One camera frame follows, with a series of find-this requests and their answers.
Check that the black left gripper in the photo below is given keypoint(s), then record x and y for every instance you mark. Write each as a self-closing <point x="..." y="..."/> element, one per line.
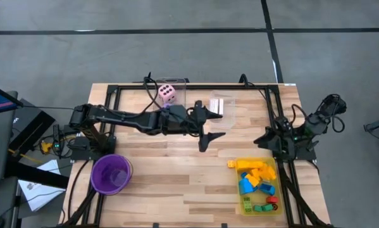
<point x="179" y="122"/>

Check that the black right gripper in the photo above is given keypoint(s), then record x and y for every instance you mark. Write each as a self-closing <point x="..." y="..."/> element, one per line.
<point x="282" y="134"/>

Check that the small yellow toy brick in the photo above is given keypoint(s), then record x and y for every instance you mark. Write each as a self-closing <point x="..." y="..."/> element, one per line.
<point x="231" y="163"/>

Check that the blue toy brick plate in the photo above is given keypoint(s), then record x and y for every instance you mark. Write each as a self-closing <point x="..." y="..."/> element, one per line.
<point x="244" y="174"/>

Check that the purple foam dice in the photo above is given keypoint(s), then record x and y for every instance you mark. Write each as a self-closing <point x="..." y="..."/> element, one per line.
<point x="167" y="106"/>

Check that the blue cloud-shaped toy brick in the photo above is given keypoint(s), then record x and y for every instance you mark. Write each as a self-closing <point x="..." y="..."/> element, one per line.
<point x="245" y="187"/>

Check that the pink foam dice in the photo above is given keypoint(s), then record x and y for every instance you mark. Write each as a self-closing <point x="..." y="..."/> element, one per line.
<point x="167" y="93"/>

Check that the red toy brick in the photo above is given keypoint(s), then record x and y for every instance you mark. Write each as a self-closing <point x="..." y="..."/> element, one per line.
<point x="272" y="199"/>

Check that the light green toy brick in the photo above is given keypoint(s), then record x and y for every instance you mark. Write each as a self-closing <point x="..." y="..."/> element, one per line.
<point x="247" y="204"/>

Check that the small green toy brick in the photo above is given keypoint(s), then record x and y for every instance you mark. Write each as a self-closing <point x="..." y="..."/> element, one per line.
<point x="267" y="207"/>

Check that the brown round toy piece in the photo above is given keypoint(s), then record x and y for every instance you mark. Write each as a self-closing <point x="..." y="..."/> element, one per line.
<point x="275" y="207"/>

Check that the long green toy brick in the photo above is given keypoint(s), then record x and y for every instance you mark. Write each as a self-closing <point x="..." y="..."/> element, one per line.
<point x="257" y="208"/>

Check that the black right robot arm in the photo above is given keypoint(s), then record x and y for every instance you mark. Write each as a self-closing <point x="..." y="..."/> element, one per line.
<point x="315" y="130"/>

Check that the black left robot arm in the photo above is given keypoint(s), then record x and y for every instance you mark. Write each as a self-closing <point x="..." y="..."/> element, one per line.
<point x="119" y="118"/>

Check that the shallow clear plastic container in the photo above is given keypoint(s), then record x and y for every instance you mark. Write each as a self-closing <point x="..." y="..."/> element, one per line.
<point x="230" y="107"/>

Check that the tall clear plastic container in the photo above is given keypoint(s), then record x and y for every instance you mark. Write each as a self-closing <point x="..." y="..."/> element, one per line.
<point x="180" y="95"/>

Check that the yellow translucent plastic bin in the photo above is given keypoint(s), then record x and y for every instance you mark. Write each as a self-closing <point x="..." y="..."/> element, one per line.
<point x="262" y="199"/>

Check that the purple plastic bucket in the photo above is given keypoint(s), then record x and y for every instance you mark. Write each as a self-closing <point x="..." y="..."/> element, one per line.
<point x="111" y="174"/>

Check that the black power strip green light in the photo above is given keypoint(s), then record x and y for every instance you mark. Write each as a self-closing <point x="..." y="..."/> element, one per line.
<point x="56" y="139"/>

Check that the black computer case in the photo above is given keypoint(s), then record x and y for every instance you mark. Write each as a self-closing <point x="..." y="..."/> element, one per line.
<point x="31" y="120"/>

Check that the white paper sheets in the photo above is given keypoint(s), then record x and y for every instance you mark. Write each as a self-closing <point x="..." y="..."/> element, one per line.
<point x="40" y="193"/>

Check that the black metal beam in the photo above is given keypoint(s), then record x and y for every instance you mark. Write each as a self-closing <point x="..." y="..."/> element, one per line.
<point x="34" y="175"/>

